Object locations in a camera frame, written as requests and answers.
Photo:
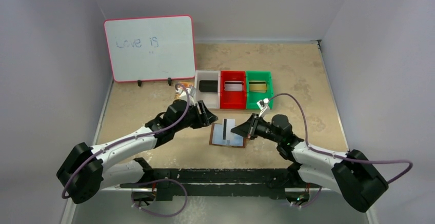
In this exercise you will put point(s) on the aluminium frame rail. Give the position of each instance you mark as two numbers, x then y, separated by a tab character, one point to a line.
71	208

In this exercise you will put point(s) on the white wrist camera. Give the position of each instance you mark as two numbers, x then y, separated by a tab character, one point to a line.
193	92
264	107

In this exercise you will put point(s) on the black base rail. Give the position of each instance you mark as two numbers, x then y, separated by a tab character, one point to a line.
275	184

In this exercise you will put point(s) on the brown leather card holder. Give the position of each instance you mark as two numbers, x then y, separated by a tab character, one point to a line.
221	135

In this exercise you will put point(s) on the orange patterned card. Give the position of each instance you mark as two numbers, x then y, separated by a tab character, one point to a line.
183	91

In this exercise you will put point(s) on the black card in white bin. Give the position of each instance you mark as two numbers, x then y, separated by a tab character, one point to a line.
211	86

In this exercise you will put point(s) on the green plastic bin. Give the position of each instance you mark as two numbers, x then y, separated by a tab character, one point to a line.
254	97

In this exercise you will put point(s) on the white card with grey stripe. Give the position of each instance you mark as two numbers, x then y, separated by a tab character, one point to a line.
227	125

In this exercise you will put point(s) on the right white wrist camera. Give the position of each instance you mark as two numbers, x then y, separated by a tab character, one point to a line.
264	107

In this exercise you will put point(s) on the white plastic bin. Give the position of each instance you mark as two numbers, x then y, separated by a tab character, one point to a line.
211	100

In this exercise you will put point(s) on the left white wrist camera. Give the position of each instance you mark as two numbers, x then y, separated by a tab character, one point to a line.
193	92

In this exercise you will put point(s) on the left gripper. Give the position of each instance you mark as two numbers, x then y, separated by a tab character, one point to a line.
204	118

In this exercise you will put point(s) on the silver card in red bin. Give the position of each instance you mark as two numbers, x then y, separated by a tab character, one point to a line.
236	86

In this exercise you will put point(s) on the pink framed whiteboard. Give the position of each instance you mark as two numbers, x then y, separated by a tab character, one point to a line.
151	48

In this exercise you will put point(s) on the gold card in green bin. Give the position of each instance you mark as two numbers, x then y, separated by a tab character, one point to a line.
259	86

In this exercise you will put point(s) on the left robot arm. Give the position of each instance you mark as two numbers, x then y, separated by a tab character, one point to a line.
82	172

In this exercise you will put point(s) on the red plastic bin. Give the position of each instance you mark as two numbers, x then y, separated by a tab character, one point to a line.
233	99

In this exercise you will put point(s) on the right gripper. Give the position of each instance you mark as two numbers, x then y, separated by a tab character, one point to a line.
253	127

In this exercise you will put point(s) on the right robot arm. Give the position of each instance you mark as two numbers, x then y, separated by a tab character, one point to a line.
348	174

